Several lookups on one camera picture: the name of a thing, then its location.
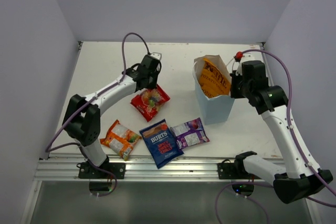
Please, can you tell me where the yellow Kettle chips bag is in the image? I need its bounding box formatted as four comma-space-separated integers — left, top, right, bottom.
198, 55, 231, 98

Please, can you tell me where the light blue paper bag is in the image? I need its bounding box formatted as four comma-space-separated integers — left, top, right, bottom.
193, 55, 235, 125

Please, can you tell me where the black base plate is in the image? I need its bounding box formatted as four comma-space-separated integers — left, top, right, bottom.
217, 159, 260, 180
76, 162, 126, 179

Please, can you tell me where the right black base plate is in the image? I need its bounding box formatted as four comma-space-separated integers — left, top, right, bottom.
217, 159, 260, 180

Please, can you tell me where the aluminium mounting rail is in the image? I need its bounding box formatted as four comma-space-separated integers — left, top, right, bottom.
33, 155, 288, 182

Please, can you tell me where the blue Burts chips bag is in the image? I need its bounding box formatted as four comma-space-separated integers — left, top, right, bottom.
140, 119, 184, 169

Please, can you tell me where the red gummy candy bag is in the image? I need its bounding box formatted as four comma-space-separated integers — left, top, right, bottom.
130, 84, 170, 122

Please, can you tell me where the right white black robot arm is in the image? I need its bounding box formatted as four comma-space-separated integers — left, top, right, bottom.
231, 60, 333, 204

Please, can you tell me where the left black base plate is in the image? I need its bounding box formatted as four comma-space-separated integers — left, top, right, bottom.
76, 162, 126, 179

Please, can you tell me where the purple snack packet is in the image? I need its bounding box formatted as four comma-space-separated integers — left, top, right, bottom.
170, 118, 210, 150

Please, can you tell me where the orange snack packet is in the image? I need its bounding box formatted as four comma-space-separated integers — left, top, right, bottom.
100, 120, 142, 161

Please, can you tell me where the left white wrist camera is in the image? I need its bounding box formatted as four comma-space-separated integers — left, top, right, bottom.
150, 52, 162, 61

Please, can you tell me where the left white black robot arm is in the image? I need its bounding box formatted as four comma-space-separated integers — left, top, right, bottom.
62, 52, 162, 178

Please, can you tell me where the red emergency knob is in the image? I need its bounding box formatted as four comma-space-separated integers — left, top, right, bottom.
234, 51, 244, 62

